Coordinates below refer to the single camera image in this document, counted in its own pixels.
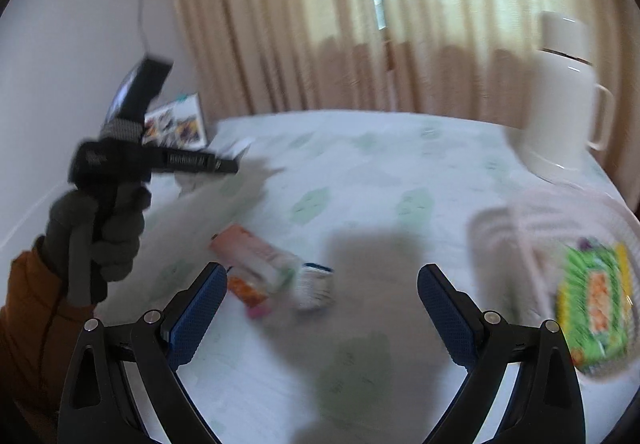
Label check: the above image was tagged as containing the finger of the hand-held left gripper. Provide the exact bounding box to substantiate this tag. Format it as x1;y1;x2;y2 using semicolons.
150;149;239;175

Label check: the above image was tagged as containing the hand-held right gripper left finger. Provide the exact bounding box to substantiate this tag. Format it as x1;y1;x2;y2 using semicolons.
57;262;228;444

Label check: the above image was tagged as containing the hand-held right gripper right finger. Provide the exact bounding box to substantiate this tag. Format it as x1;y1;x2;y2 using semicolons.
416;264;586;444

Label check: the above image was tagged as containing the orange snack packet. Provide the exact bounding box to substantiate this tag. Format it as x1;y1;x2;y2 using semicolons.
227;276;273;320

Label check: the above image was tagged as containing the pink snack packet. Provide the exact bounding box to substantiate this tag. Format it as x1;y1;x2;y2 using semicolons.
209;224;301;295

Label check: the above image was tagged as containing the pink plastic basket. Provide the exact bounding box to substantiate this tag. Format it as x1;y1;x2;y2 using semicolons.
467;186;640;382

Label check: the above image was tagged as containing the white blue snack packet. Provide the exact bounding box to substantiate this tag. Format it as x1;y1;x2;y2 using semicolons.
292;263;335;312

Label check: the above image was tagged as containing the green snack packet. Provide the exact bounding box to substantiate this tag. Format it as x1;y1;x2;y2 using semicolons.
556;236;636;375

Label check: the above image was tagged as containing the person's left hand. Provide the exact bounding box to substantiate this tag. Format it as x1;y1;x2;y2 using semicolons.
42;186;152;282

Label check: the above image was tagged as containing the small white packet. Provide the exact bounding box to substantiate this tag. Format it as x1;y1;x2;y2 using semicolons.
214;138;253;161

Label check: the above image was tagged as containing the photo calendar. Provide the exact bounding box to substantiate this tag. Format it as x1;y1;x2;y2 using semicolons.
142;93;207;147

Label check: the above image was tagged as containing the beige curtain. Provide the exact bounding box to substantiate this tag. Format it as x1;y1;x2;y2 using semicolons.
167;0;640;135

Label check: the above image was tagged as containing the cream thermos jug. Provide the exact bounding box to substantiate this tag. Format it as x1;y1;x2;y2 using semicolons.
517;10;616;185

